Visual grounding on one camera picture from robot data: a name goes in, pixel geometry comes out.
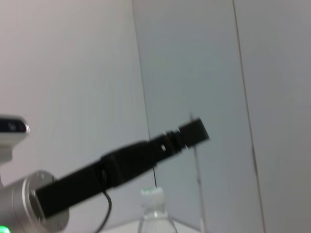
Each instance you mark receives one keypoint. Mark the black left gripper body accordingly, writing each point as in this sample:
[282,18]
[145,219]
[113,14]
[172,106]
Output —
[97,174]

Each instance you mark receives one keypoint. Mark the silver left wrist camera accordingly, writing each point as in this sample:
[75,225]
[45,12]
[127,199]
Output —
[9,136]

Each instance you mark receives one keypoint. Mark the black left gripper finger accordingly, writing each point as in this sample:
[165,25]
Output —
[192,133]

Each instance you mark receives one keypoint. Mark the clear water bottle green label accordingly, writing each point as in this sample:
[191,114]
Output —
[155,213]

